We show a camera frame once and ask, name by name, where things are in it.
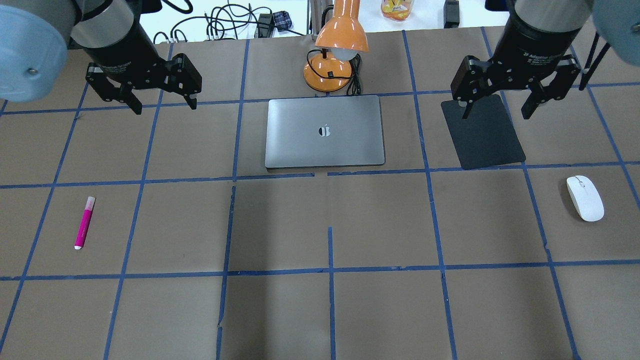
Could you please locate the black gripper body mouse side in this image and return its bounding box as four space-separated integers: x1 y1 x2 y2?
487 10 579 93

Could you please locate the black gripper body pen side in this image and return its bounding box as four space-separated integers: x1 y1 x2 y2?
81 23 172 94

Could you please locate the pink marker pen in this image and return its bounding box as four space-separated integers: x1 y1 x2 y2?
73 196 96 251

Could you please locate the black mousepad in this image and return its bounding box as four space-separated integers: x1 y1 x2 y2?
440 95 526 170

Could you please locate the black power adapter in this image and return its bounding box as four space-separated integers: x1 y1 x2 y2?
443 0 461 28

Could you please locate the orange snack jar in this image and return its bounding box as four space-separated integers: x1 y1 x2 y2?
381 0 414 22

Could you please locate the silver closed laptop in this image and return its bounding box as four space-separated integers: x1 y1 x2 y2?
264 95 386 169

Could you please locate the orange desk lamp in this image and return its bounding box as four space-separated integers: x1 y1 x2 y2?
302 0 370 92

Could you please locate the black cable bundle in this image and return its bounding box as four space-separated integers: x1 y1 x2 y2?
152 0 306 45

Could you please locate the black lamp power cord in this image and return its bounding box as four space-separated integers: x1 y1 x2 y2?
306 48 363 97

